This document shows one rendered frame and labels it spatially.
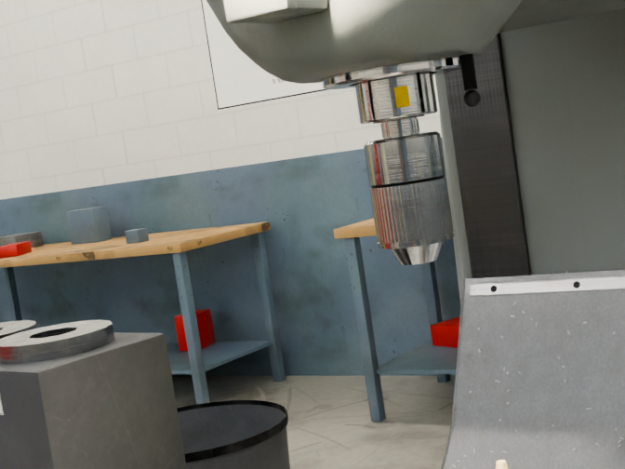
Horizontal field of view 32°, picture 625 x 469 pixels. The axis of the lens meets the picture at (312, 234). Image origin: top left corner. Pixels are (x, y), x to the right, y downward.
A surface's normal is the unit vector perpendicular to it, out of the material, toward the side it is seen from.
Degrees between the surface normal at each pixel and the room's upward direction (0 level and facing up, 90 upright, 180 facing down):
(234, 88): 90
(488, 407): 63
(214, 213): 90
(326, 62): 148
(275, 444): 94
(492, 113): 90
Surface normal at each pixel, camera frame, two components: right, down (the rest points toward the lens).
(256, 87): -0.55, 0.15
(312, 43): -0.47, 0.50
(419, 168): 0.31, 0.04
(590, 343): -0.56, -0.29
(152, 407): 0.75, -0.06
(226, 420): -0.26, 0.06
